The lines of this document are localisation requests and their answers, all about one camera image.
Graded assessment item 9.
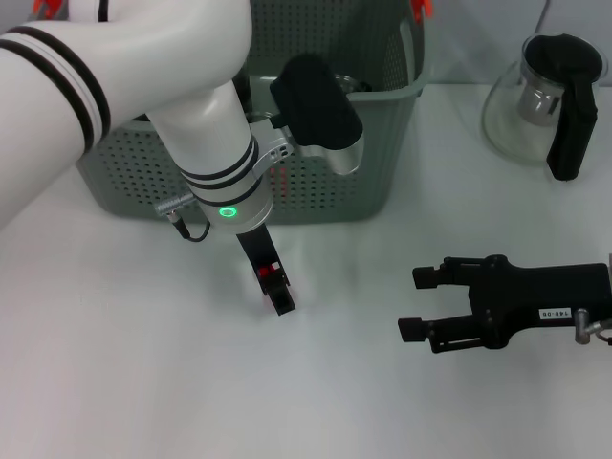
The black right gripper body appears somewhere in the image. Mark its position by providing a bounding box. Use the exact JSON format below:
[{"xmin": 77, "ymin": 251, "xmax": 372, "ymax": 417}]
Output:
[{"xmin": 468, "ymin": 253, "xmax": 612, "ymax": 351}]

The grey-green perforated storage basket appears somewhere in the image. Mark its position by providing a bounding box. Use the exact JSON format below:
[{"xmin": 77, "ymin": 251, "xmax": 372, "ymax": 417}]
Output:
[{"xmin": 76, "ymin": 0, "xmax": 434, "ymax": 226}]

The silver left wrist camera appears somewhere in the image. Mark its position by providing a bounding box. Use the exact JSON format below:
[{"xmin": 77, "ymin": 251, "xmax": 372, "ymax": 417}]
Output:
[{"xmin": 269, "ymin": 53, "xmax": 367, "ymax": 177}]

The glass teapot black handle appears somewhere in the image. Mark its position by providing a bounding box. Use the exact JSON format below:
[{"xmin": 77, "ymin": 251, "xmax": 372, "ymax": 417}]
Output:
[{"xmin": 481, "ymin": 32, "xmax": 609, "ymax": 182}]

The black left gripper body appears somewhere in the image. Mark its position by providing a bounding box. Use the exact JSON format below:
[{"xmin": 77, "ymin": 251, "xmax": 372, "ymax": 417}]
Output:
[{"xmin": 236, "ymin": 223, "xmax": 284, "ymax": 270}]

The left wrist connector cable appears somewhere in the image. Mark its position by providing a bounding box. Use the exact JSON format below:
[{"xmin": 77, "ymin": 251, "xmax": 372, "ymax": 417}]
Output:
[{"xmin": 152, "ymin": 192, "xmax": 212, "ymax": 244}]

